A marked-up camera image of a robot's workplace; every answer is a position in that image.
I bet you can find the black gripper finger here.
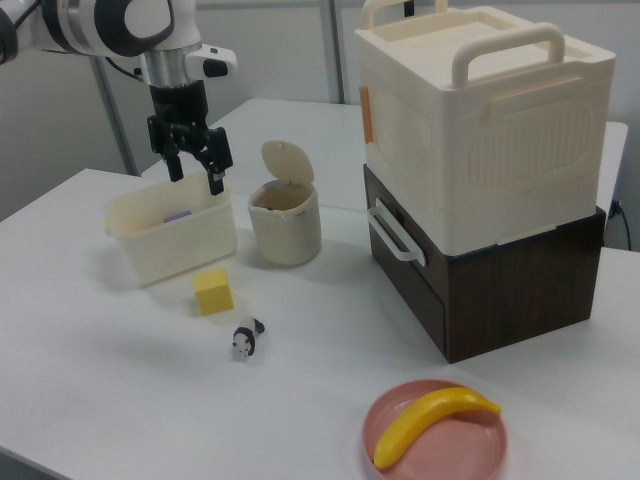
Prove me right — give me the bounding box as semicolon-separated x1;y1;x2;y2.
162;135;187;183
192;126;235;197

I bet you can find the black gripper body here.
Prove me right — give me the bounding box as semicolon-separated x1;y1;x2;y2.
146;79;226;157

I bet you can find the cream trash can lid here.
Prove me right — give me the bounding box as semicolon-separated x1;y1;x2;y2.
261;140;316;189

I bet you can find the cream small trash can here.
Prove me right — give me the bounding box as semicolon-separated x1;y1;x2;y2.
247;180;322;267

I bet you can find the grey metal pole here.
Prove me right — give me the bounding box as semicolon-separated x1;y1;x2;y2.
88;55;140;176

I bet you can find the cream rectangular plastic bin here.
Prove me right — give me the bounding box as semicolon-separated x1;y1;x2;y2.
102;170;239;288

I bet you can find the yellow foam block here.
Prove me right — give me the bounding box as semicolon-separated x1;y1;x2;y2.
193;267;235;318

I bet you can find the small panda figurine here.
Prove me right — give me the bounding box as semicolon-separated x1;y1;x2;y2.
231;315;266;362

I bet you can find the cream plastic storage box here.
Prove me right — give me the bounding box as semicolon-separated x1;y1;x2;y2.
353;0;616;258

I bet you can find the dark wood drawer box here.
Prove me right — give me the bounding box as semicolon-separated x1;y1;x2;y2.
362;162;608;365

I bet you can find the yellow toy banana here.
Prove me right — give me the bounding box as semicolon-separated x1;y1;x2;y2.
372;386;502;470

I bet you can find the pink plate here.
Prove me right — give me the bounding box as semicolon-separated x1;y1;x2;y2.
361;379;510;480

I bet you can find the white drawer handle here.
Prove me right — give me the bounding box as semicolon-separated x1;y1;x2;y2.
366;196;427;266

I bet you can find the black cable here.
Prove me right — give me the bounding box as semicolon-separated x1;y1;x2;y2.
608;198;634;251

